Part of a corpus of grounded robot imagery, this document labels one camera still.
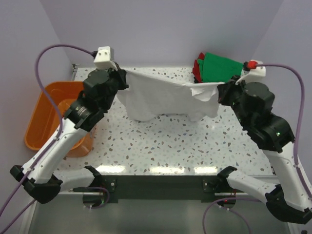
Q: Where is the green folded t shirt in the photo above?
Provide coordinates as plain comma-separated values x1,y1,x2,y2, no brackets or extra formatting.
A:
197,52,243,83

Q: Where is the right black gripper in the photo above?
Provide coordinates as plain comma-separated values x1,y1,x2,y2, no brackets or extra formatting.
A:
217,74,251,127

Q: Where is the orange plastic basket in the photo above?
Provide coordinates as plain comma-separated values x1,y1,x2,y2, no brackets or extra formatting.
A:
24,81,94,157

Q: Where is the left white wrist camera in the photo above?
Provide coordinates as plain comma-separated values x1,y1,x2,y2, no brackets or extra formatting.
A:
94,46,117,70

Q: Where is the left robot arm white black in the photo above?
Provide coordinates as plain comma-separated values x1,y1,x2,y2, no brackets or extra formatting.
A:
10,68,129,204

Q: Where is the red folded t shirt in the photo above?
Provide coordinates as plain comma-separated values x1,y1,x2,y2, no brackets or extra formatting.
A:
192,53,205,83

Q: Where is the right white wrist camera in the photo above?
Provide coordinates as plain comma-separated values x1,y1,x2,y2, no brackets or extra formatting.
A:
235,66,266,85

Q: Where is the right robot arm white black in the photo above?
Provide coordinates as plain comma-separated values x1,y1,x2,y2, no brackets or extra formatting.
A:
217,78,312,224

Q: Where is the white t shirt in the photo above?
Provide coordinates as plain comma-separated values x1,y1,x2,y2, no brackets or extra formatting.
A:
117,70,221,122

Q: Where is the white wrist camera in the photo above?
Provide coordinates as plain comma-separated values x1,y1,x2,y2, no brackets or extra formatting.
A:
94,46,117,70
235,66,266,85

